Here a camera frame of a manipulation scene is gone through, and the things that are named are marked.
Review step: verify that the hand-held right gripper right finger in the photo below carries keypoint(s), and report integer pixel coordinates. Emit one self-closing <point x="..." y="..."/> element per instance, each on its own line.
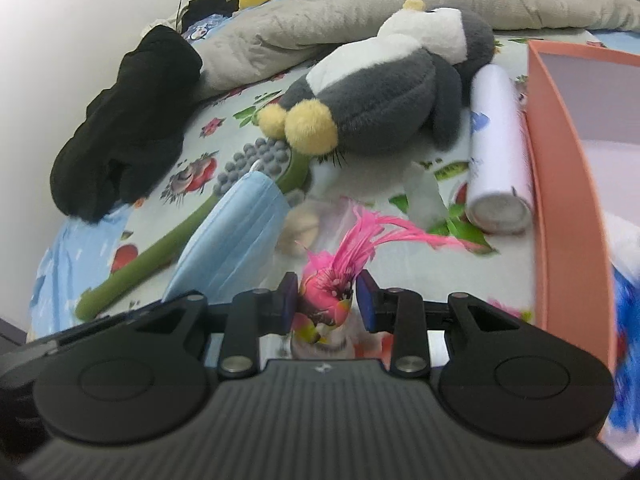
<point x="366" y="305"/>

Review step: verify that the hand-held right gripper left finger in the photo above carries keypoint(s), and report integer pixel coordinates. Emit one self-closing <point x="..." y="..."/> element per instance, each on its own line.
<point x="289" y="305"/>

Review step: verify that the pink feathered bird toy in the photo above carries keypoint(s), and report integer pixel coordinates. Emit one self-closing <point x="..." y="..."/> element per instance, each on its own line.
<point x="327" y="295"/>

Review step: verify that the orange box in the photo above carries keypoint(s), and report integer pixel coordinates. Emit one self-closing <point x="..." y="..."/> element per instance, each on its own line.
<point x="565" y="210"/>

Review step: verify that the blue plastic bag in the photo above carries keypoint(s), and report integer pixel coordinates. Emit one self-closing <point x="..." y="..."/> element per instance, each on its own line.
<point x="627" y="320"/>

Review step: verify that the blue face mask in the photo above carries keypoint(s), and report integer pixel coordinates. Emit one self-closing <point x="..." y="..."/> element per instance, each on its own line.
<point x="235" y="230"/>

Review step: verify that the clear plastic wrapper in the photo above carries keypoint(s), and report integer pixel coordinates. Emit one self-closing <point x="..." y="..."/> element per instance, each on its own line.
<point x="425" y="195"/>

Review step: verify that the floral bed sheet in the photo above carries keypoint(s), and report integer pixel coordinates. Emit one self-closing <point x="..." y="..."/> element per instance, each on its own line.
<point x="360" y="180"/>

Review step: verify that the green foam stick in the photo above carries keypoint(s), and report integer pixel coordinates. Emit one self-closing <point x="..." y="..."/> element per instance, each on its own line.
<point x="150" y="260"/>

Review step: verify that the grey penguin plush toy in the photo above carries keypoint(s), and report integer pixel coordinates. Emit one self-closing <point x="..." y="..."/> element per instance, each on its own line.
<point x="380" y="105"/>

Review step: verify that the white spray can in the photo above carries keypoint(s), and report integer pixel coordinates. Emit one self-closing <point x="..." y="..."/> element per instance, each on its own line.
<point x="497" y="150"/>

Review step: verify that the black garment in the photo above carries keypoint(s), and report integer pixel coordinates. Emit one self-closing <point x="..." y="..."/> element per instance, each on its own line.
<point x="130" y="125"/>

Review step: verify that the dark printed cloth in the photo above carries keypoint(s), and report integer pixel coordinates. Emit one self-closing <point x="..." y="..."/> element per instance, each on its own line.
<point x="207" y="12"/>

